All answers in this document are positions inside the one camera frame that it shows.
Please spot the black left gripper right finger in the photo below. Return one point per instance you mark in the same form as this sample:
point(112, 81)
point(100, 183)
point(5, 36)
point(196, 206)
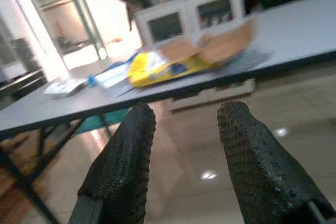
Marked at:
point(252, 155)

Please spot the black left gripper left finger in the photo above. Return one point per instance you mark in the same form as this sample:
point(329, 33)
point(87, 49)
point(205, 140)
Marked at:
point(123, 161)

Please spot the teal mat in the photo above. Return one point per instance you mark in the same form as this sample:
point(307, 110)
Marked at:
point(110, 120)

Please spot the white blue plastic packet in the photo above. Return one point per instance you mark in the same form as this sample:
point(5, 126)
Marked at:
point(110, 78)

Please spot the yellow snack bag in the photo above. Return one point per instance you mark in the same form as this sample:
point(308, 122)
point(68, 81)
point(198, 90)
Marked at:
point(147, 74)

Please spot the white tissue pack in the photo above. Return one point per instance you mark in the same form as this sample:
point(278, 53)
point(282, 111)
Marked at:
point(63, 89)

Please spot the brown cardboard box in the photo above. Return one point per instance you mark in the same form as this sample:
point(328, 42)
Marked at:
point(220, 48)

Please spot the grey folding table black edge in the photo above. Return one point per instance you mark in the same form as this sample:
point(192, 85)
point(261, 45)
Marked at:
point(288, 37)

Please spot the dark low table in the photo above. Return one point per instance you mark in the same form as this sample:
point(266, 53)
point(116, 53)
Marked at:
point(21, 82)

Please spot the white cabinet with glass doors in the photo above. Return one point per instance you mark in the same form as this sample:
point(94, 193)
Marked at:
point(189, 6)

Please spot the green metal post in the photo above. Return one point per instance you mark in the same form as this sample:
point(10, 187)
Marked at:
point(86, 19)

